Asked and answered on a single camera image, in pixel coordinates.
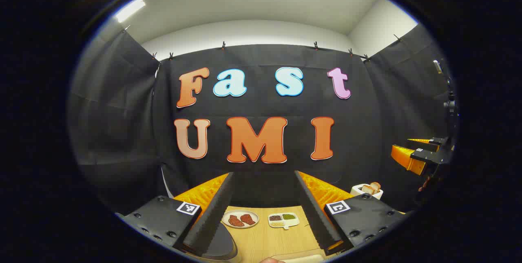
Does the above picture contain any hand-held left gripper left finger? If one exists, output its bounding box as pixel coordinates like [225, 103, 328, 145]
[116, 172, 235, 256]

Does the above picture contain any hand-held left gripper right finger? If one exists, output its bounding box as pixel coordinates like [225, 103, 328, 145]
[294, 170, 408, 255]

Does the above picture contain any dark grey rice cooker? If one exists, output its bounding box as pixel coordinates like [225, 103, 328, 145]
[179, 222, 239, 262]

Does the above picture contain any white round plate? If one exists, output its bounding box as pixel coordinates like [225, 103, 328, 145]
[221, 210, 260, 229]

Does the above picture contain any white divided grain dish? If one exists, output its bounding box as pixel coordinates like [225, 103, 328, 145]
[268, 212, 300, 230]

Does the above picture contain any white toaster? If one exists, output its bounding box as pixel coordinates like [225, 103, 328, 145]
[350, 184, 384, 201]

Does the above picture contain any ceiling light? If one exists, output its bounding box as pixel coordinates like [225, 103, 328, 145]
[114, 0, 146, 23]

